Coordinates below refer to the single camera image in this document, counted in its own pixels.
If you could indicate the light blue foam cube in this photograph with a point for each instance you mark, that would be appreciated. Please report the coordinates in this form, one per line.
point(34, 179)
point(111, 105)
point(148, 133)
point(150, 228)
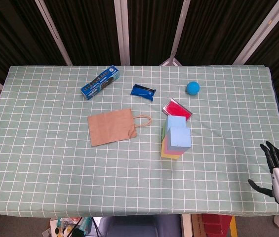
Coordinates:
point(175, 121)
point(178, 138)

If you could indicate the pink foam cube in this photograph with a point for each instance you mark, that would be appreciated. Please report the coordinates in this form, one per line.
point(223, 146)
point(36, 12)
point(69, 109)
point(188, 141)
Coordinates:
point(165, 144)

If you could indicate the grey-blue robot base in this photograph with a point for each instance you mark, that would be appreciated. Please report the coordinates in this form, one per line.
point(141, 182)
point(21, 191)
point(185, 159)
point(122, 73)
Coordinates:
point(139, 227)

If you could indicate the yellow strip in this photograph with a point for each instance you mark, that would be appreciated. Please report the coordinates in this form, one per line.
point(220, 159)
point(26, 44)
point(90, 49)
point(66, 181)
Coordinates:
point(233, 227)

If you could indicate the red box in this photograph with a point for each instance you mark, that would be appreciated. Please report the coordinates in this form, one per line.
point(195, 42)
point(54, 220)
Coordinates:
point(215, 222)

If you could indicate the brown cardboard box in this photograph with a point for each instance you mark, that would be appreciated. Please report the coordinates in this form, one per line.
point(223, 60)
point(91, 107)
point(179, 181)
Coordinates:
point(197, 224)

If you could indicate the white table leg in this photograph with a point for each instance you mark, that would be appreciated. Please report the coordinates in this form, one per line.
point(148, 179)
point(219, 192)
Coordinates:
point(186, 225)

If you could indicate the yellow foam cube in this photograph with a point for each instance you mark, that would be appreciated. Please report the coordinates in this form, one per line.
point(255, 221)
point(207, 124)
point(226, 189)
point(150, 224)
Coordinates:
point(169, 156)

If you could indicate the green foam cube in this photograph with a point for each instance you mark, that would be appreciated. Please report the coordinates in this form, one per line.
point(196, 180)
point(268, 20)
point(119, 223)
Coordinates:
point(164, 132)

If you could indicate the red rectangular tin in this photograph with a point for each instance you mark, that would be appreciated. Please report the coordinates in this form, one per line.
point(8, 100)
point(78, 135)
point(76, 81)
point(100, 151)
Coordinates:
point(176, 108)

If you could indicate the blue ball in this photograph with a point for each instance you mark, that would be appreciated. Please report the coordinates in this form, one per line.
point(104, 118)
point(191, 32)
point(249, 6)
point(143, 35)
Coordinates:
point(192, 88)

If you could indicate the blue snack packet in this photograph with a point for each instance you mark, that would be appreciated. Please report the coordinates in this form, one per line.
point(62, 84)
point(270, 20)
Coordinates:
point(141, 91)

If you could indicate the brown paper bag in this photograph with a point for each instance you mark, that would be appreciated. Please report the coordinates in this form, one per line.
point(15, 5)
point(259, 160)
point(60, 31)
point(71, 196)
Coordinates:
point(109, 128)

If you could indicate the blue cookie box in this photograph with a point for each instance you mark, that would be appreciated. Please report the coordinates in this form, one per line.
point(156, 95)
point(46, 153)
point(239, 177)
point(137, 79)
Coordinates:
point(99, 82)

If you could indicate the colourful printed package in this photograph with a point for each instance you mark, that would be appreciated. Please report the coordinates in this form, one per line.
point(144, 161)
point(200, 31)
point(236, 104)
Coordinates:
point(64, 223)

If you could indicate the green checked tablecloth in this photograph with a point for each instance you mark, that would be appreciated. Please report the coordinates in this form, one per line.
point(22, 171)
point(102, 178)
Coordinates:
point(55, 160)

